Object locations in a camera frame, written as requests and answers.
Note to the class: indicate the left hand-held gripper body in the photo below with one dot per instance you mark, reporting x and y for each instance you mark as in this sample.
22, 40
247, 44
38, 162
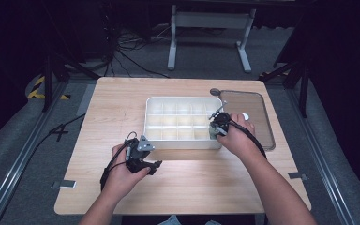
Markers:
137, 153

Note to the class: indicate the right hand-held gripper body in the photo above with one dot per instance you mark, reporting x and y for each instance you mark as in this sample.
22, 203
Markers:
221, 120

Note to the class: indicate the white compartment box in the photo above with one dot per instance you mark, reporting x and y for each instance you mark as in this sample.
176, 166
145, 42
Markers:
178, 122

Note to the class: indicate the person's right hand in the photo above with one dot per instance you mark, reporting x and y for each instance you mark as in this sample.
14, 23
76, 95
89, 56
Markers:
239, 137

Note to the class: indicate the person's left hand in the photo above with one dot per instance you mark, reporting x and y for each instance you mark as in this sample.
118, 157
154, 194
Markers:
120, 178

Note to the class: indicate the small white round object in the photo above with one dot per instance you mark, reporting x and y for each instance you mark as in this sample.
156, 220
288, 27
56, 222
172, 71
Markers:
245, 116

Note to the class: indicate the small grey round object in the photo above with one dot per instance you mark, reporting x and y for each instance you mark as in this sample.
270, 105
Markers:
214, 91

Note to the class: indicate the black tripod stand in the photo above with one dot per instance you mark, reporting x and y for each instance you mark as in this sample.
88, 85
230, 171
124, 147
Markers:
48, 81
303, 84

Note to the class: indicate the grey metal stand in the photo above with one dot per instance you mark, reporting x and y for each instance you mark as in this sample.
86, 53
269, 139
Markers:
211, 20

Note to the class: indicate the yellow black floor tape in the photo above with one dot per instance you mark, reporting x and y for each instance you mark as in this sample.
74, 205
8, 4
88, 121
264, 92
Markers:
39, 90

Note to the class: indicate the grey metal bracket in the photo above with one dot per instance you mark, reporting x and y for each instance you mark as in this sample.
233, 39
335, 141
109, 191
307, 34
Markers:
297, 176
64, 184

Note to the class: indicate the aluminium floor rail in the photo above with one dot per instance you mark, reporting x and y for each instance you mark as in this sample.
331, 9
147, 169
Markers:
322, 156
22, 156

